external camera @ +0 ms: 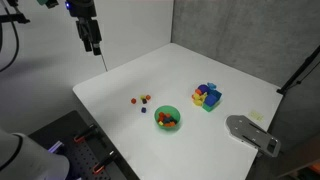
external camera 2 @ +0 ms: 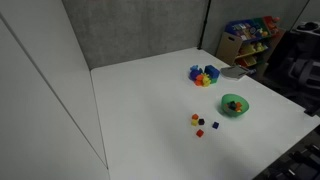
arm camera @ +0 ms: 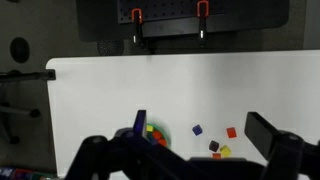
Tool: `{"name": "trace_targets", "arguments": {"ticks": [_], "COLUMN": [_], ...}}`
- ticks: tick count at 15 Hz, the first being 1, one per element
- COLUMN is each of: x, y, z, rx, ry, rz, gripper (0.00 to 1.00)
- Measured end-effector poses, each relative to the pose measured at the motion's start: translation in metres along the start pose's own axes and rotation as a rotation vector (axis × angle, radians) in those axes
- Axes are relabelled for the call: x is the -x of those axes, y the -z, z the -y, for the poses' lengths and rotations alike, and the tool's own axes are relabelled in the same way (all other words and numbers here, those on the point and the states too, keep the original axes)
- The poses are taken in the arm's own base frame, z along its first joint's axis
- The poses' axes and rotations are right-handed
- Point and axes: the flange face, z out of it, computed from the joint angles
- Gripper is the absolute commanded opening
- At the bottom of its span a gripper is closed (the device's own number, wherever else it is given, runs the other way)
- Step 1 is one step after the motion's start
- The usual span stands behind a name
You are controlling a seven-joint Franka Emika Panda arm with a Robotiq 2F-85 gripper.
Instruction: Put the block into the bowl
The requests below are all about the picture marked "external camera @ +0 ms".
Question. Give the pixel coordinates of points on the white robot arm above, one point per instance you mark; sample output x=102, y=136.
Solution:
x=21, y=158

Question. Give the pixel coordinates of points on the black tripod leg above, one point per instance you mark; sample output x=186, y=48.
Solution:
x=299, y=71

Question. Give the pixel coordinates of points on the pale yellow sticker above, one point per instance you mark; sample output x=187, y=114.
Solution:
x=256, y=115

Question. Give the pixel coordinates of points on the lower black orange clamp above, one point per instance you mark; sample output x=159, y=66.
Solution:
x=105, y=161

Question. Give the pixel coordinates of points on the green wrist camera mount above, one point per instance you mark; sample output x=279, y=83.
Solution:
x=48, y=3

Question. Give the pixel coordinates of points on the upper black orange clamp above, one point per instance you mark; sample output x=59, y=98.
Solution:
x=83, y=134

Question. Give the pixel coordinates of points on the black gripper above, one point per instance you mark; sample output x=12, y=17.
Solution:
x=87, y=26

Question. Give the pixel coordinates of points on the blue small block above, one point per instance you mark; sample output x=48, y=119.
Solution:
x=143, y=110

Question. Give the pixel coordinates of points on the orange block far left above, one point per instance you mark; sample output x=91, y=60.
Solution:
x=133, y=101

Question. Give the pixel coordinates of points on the green plastic bowl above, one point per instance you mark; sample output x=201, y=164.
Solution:
x=171, y=110

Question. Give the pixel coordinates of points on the black perforated base board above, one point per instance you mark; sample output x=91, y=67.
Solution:
x=83, y=156

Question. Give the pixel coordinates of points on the colourful toy pile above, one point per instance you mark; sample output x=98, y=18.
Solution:
x=201, y=92

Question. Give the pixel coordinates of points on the blocks inside green bowl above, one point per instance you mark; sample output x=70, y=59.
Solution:
x=166, y=120

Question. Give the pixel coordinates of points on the black orange clamp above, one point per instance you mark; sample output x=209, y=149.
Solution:
x=105, y=161
x=83, y=134

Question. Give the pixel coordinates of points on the teal box of toys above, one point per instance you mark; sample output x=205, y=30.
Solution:
x=211, y=100

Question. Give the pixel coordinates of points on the grey metal mounting plate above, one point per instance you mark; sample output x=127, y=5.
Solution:
x=246, y=131

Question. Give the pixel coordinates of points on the dark maroon small block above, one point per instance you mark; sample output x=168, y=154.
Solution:
x=144, y=101

